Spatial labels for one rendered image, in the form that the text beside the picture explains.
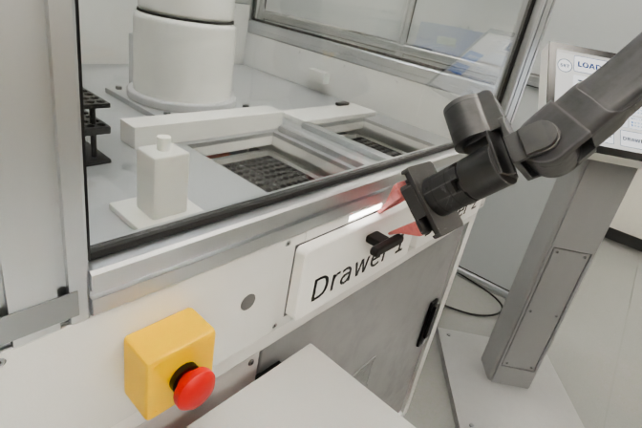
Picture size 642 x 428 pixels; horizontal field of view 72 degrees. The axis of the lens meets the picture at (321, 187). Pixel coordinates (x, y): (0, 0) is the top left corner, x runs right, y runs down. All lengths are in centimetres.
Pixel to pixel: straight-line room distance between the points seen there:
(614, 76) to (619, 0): 155
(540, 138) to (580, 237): 106
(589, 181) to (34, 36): 140
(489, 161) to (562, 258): 107
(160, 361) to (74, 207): 16
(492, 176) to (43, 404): 50
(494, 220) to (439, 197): 172
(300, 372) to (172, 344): 24
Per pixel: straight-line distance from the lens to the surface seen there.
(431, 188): 60
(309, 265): 57
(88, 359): 45
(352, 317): 84
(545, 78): 139
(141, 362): 44
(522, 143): 54
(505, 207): 228
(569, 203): 152
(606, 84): 58
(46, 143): 35
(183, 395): 44
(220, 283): 49
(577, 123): 55
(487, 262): 240
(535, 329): 175
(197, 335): 45
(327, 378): 64
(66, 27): 33
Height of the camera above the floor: 122
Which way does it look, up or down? 24 degrees down
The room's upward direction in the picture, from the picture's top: 11 degrees clockwise
